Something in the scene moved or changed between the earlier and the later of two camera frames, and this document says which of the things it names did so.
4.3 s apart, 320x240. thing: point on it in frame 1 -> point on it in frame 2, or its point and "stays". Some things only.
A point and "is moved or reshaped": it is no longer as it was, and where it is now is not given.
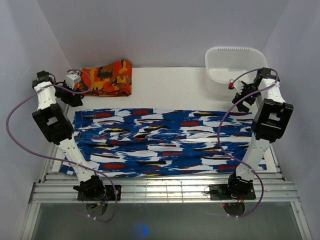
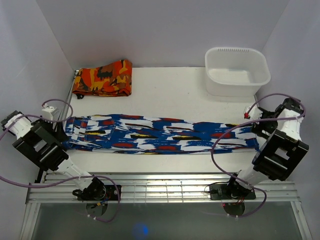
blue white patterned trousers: (164, 142) is moved or reshaped
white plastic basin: (224, 63) stays
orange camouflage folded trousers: (113, 79) stays
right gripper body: (248, 90) -> (258, 126)
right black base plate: (222, 192) stays
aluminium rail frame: (163, 188) stays
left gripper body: (66, 96) -> (47, 125)
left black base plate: (109, 195) stays
